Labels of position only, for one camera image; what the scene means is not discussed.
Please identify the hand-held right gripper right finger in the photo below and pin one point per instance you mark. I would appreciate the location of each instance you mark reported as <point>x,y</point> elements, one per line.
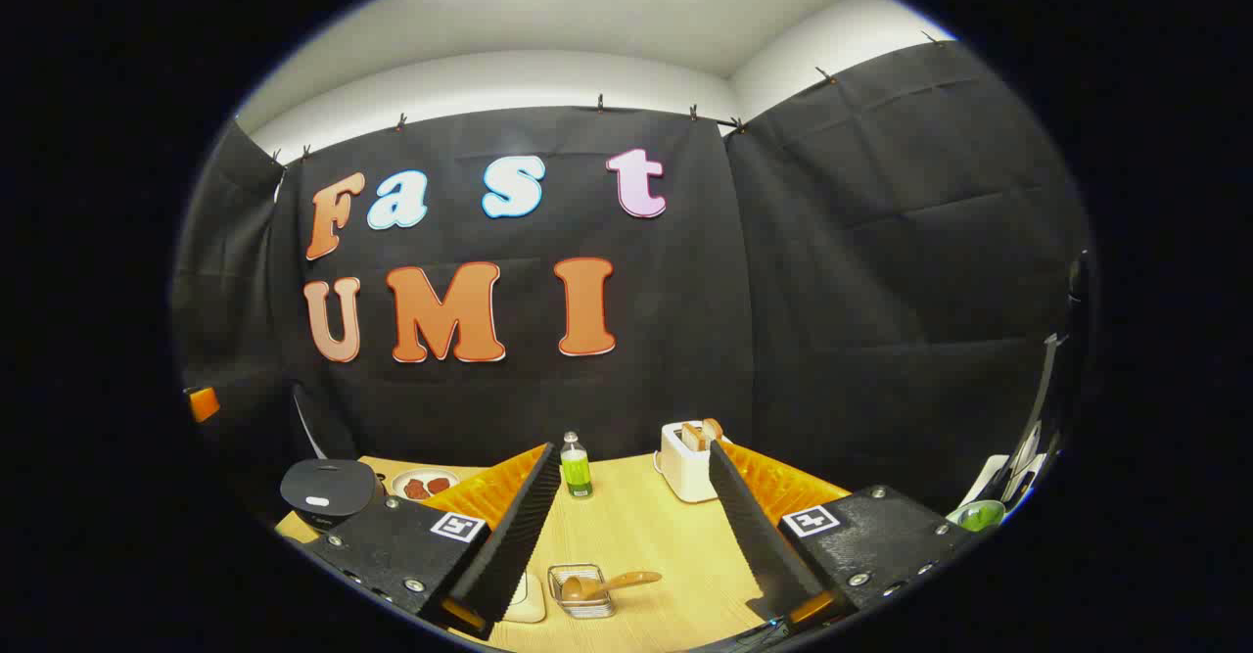
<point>764,545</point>

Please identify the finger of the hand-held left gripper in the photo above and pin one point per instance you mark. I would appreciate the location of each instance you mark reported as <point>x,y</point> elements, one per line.
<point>204,404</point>

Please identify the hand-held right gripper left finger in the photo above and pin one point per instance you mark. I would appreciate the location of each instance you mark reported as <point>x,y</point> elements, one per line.
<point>519,536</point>

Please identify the wooden spoon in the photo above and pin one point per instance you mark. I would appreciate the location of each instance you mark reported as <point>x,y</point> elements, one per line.
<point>587,588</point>

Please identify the clear chopstick holder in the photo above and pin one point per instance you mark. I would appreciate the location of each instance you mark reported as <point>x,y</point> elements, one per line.
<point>578,609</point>

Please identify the black rice cooker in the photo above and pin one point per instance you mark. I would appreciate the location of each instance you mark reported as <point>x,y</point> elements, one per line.
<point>328,487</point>

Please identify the rounded rice container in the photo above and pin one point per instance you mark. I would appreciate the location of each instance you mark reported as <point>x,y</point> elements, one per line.
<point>529,604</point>

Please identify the green drink bottle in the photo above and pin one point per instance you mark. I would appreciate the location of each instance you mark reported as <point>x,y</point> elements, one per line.
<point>577,472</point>

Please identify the red meat piece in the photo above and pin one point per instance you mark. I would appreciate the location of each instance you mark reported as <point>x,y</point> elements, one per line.
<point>415,489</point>
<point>438,485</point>

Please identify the white toaster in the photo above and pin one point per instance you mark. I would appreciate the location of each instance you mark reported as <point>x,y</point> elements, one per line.
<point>685,477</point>

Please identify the brown crust bread slice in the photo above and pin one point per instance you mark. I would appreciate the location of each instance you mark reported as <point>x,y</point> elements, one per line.
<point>713,429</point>

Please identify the white round plate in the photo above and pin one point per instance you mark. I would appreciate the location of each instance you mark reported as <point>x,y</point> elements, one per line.
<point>403,477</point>

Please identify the pale bread slice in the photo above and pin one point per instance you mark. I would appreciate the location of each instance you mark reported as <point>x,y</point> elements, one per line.
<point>692,437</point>

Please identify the green bowl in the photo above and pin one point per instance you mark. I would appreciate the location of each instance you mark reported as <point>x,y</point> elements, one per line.
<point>979,516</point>

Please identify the black backdrop cloth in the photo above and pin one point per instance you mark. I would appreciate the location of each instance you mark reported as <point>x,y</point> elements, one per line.
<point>685,340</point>

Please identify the white papers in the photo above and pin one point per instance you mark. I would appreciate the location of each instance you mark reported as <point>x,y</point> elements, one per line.
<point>989,479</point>

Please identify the row of small cloth clips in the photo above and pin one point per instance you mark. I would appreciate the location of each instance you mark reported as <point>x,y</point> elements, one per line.
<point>599,103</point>

